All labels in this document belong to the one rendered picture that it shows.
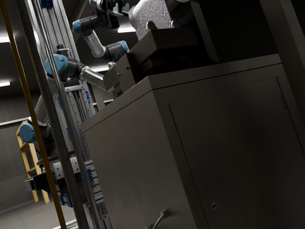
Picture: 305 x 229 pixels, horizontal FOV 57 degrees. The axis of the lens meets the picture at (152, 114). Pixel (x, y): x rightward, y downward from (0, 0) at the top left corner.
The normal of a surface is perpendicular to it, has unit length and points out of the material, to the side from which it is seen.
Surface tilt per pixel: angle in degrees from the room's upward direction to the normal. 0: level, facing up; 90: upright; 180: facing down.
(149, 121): 90
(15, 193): 90
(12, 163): 90
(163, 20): 90
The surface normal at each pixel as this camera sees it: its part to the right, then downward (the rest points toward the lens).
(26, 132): -0.37, 0.14
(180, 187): -0.82, 0.22
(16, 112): 0.47, -0.22
